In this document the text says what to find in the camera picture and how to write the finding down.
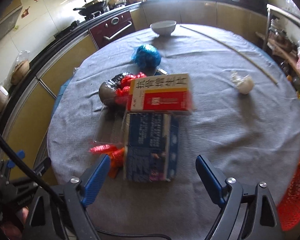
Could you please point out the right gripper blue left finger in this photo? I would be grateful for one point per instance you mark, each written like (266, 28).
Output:
(93, 179)

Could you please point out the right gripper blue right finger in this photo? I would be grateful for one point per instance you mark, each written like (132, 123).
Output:
(213, 180)

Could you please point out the orange red plastic wrapper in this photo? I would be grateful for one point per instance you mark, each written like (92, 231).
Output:
(115, 154)

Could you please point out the clear plastic tray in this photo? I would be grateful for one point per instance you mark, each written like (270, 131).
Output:
(109, 126)

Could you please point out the blue white carton box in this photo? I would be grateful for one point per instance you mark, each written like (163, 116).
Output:
(151, 147)

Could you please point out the red plastic bag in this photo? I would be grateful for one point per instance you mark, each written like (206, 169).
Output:
(123, 87)

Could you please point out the red yellow medicine box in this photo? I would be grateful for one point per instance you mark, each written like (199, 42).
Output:
(161, 93)

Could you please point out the white paper ball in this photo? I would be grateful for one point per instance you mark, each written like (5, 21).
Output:
(244, 84)

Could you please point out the blue plastic bag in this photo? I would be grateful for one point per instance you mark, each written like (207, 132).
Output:
(146, 56)

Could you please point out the red plastic trash basket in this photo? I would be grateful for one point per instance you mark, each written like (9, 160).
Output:
(289, 207)

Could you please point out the person's left hand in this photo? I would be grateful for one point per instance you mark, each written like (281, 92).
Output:
(14, 229)

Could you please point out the white jar on counter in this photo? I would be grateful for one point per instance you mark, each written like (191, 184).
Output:
(0, 97)

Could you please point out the blue undercloth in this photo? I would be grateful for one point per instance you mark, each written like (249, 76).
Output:
(61, 91)

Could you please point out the long wooden stick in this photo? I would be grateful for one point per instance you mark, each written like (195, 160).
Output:
(267, 74)

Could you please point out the dark red built-in oven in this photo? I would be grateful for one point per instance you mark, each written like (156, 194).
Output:
(112, 29)

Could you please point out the white ceramic bowl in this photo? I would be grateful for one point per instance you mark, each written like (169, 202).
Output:
(164, 28)

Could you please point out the metal storage rack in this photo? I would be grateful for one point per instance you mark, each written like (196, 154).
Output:
(275, 36)

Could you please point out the black wok with lid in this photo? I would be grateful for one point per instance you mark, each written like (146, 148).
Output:
(91, 6)

